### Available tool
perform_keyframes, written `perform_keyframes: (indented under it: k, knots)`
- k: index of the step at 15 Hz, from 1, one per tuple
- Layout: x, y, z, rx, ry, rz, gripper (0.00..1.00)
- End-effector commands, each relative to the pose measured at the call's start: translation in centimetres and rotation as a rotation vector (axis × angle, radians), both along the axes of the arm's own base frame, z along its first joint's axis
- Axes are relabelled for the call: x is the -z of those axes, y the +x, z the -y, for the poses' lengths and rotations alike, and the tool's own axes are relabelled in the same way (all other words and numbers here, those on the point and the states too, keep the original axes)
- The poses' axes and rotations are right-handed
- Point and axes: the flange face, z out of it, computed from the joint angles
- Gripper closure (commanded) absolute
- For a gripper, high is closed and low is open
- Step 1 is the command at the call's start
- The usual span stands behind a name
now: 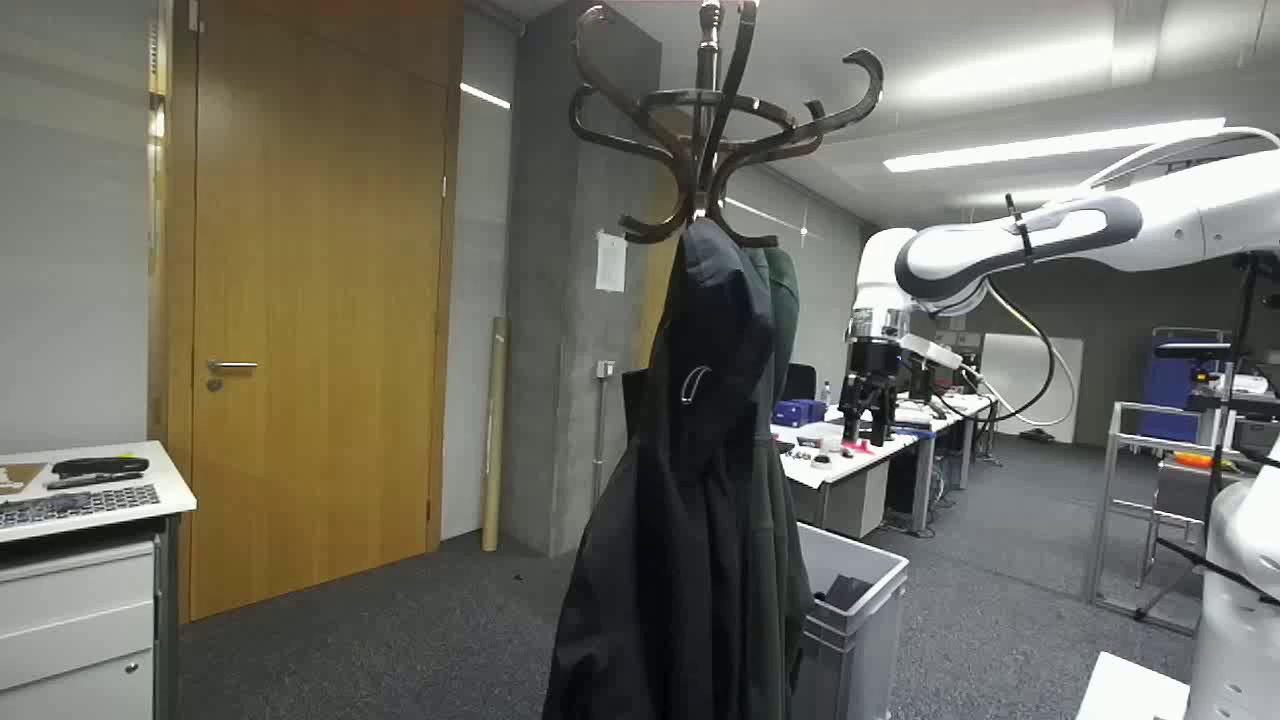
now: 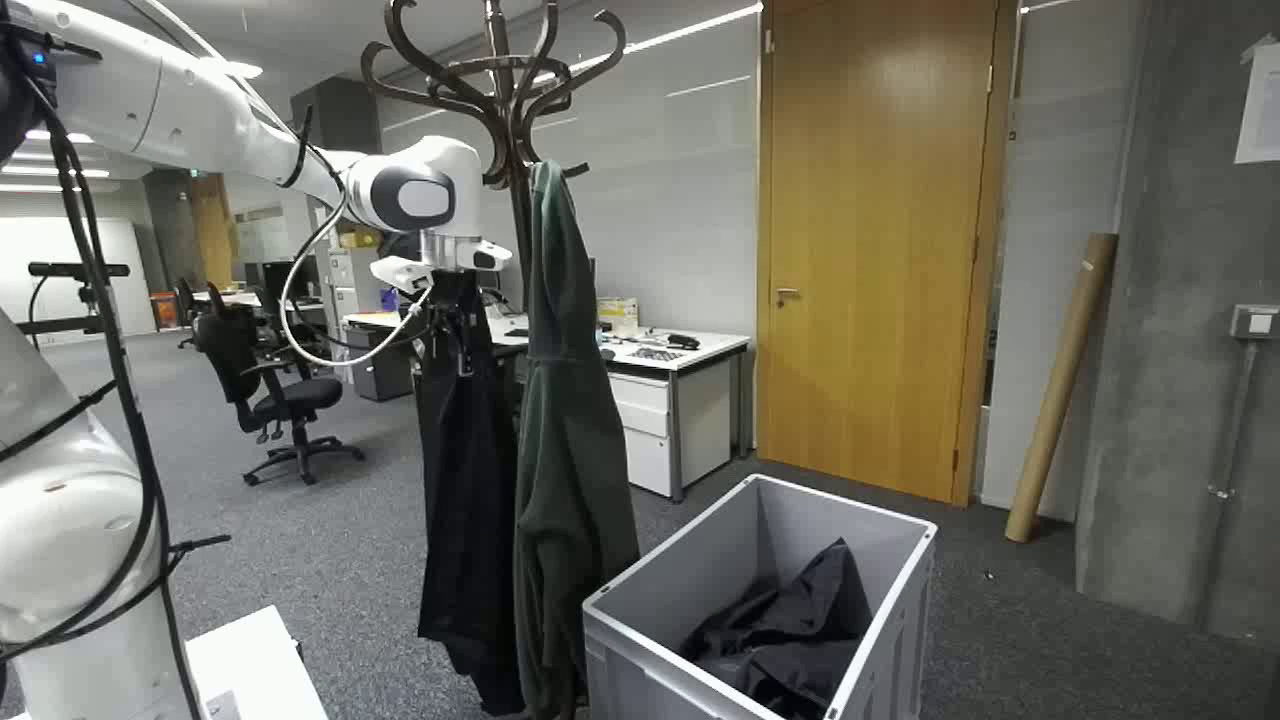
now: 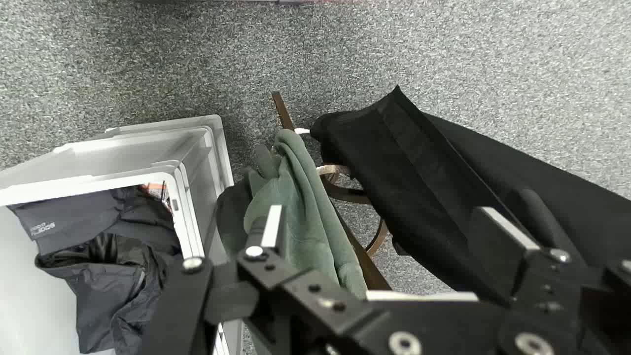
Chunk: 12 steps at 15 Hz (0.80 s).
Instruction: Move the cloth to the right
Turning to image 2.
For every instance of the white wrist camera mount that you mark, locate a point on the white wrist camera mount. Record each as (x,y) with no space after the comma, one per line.
(467,249)

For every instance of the black stapler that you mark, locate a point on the black stapler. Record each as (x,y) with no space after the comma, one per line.
(682,341)

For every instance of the wooden door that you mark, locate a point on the wooden door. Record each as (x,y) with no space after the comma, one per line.
(883,264)

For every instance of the leaning wooden plank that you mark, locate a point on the leaning wooden plank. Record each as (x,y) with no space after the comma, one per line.
(1060,385)

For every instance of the dark wooden coat rack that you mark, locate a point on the dark wooden coat rack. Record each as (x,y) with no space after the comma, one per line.
(506,94)

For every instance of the grey wall conduit pipe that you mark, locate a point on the grey wall conduit pipe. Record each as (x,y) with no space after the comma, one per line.
(1227,493)

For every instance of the black office chair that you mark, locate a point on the black office chair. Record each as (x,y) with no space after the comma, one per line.
(287,392)

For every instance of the grey wall switch box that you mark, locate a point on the grey wall switch box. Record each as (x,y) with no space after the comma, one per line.
(1254,321)

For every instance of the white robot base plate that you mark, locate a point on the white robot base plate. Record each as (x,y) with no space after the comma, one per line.
(253,665)

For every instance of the black fabric in crate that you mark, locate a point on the black fabric in crate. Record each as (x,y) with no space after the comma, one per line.
(785,625)

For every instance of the white paper sheet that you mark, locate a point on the white paper sheet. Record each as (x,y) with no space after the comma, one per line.
(1261,107)

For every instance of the black cloth garment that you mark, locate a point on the black cloth garment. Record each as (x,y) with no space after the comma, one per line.
(467,535)

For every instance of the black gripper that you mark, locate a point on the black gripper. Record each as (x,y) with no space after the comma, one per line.
(455,290)

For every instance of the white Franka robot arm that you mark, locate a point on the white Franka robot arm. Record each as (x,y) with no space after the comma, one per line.
(173,107)

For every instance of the dark green jacket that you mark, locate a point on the dark green jacket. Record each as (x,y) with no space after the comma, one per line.
(573,467)

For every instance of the grey plastic crate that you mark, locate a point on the grey plastic crate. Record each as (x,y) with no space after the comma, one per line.
(642,665)

